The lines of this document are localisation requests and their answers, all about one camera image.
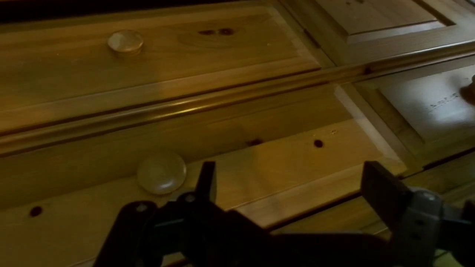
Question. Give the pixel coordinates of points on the wooden drawer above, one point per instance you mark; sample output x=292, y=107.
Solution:
x=67, y=68
x=271, y=159

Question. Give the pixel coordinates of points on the wooden dresser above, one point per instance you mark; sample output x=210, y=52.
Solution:
x=403, y=62

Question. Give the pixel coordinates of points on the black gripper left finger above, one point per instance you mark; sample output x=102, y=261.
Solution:
x=207, y=187

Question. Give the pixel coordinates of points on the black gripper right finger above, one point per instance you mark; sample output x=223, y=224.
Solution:
x=385, y=193

